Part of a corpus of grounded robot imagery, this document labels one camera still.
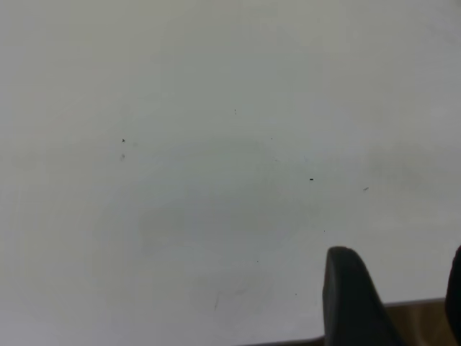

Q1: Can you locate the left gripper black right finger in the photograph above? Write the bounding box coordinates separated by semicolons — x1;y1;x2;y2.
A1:
444;244;461;346

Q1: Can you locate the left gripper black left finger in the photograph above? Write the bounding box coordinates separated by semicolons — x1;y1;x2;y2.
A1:
321;246;410;346

